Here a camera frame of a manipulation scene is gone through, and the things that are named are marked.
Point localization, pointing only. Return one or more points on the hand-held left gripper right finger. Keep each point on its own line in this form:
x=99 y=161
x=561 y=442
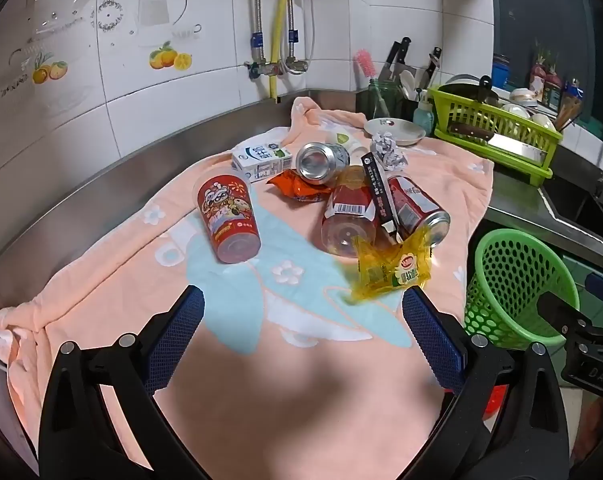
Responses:
x=434 y=340

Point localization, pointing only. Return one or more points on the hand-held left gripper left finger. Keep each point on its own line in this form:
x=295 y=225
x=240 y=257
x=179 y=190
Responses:
x=174 y=340

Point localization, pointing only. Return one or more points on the green plastic basket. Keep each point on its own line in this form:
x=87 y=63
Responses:
x=506 y=280

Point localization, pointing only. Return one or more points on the yellow plastic wrapper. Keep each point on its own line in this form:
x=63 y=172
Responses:
x=386 y=270

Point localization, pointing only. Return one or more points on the red printed plastic cup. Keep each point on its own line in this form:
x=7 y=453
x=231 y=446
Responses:
x=229 y=220

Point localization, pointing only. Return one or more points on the red soda can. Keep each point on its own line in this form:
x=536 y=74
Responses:
x=414 y=205

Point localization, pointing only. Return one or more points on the clear bottle with red label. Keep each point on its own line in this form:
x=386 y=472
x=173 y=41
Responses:
x=346 y=210

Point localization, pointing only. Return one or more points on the long black carton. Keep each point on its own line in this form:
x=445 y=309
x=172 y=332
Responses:
x=379 y=190

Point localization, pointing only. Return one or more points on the silver drink can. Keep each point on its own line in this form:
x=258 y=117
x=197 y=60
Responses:
x=316 y=160

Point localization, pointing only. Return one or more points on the stainless steel sink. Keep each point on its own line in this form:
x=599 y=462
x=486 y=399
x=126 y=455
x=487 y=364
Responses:
x=581 y=205

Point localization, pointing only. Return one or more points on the peach floral towel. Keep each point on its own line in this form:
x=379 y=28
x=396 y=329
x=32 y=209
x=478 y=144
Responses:
x=291 y=385

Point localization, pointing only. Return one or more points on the white bowl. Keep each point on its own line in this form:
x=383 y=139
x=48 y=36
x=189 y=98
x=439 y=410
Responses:
x=515 y=111
x=544 y=122

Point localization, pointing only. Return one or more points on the crumpled white paper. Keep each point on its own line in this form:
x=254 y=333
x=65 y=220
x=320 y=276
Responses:
x=389 y=152

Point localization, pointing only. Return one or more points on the orange snack packet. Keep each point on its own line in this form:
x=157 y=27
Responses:
x=294 y=186

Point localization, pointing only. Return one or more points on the white blue milk carton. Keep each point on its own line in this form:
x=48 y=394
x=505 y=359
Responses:
x=259 y=157

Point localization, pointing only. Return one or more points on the green dish rack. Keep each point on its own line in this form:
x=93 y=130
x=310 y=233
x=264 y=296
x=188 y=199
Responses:
x=481 y=117

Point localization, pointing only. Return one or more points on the white plate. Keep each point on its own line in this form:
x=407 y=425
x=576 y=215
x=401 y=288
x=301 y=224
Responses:
x=404 y=130

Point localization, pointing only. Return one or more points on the white paper cup green leaf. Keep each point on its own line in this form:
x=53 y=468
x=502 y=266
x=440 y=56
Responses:
x=344 y=140

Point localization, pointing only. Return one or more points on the teal soap bottle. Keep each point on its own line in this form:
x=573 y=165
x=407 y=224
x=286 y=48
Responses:
x=424 y=115

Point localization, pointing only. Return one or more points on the black utensil holder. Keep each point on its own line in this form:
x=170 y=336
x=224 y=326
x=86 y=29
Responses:
x=410 y=107

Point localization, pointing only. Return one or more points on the black wok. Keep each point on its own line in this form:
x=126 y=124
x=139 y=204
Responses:
x=466 y=90

